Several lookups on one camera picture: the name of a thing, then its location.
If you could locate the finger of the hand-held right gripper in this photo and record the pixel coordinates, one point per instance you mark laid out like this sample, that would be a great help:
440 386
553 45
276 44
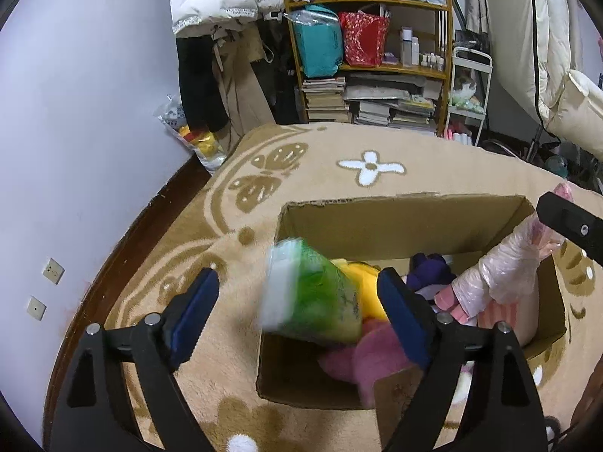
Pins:
572 230

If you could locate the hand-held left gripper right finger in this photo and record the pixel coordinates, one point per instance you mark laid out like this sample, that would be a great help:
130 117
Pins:
405 315

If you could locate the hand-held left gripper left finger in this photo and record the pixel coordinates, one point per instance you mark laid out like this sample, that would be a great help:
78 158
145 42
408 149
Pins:
195 315

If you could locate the pink bear plush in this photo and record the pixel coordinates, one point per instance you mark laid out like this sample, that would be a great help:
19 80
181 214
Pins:
377 353

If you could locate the pink plastic packet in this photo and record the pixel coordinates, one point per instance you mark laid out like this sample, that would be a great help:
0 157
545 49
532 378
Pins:
499 268

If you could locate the green tissue packet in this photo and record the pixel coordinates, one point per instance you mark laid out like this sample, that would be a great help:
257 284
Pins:
320 296

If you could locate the cardboard box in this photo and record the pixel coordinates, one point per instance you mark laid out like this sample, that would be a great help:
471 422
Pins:
377 226

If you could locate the pink swirl roll plush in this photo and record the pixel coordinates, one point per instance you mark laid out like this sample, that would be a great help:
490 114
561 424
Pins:
518 315

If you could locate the person's right forearm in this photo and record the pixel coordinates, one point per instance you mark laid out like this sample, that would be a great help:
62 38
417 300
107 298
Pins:
586 391

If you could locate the yellow plush toy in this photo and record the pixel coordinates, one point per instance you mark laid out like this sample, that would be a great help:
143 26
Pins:
365 282

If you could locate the purple plush doll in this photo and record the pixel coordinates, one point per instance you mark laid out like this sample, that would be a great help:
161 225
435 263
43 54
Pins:
431 268

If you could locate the teal bottle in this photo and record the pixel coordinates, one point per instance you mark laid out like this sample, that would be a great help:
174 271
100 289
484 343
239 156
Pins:
556 165

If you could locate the cream padded cushion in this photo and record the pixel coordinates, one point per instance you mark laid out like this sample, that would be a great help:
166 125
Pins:
584 103

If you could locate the beige patterned rug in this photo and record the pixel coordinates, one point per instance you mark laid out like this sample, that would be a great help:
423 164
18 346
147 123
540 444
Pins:
424 169

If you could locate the row of pastel tubes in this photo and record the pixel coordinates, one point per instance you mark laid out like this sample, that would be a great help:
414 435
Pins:
459 134

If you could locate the pale green packets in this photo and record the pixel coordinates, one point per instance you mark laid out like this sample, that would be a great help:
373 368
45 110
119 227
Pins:
466 103

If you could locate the plastic bag of toys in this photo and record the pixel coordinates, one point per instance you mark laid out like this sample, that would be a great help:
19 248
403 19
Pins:
207 143

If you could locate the calico cat plush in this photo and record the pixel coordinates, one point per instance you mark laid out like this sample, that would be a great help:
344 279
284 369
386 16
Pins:
464 88

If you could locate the white quilted coat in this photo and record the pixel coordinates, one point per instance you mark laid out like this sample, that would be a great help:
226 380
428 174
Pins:
556 33

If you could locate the white trolley cart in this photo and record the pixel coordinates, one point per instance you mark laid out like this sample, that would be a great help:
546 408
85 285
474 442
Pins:
471 50

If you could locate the row of small bottles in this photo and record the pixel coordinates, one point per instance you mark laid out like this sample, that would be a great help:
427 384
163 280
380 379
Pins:
432 61

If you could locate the beige hanging garment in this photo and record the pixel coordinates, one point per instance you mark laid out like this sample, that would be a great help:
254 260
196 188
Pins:
240 94

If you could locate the black hanging garment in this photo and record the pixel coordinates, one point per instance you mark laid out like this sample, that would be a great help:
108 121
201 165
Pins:
198 84

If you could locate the wooden shelf unit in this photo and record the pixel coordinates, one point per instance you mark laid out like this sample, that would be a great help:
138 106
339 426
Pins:
405 71

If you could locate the pile of books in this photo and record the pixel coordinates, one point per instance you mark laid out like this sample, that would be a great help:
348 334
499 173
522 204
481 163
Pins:
325 99

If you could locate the white bottle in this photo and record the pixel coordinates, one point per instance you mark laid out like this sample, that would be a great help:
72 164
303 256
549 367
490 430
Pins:
415 52

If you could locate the clear tall bottle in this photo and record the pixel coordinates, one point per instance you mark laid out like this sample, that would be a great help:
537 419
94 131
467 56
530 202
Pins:
406 47

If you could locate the small purple box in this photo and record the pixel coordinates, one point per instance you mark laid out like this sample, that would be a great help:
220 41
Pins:
391 59

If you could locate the red patterned bag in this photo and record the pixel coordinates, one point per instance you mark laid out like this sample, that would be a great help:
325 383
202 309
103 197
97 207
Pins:
362 40

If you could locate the teal bag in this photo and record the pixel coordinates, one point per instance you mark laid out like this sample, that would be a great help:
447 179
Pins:
318 49

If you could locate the clear plastic bag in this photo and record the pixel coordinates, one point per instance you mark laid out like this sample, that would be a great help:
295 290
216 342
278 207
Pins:
311 18

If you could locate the white puffer jacket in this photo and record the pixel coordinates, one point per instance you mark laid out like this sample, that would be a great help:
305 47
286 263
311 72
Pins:
207 0

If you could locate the white wall socket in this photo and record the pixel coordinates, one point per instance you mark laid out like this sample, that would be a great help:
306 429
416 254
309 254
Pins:
36 307
53 270

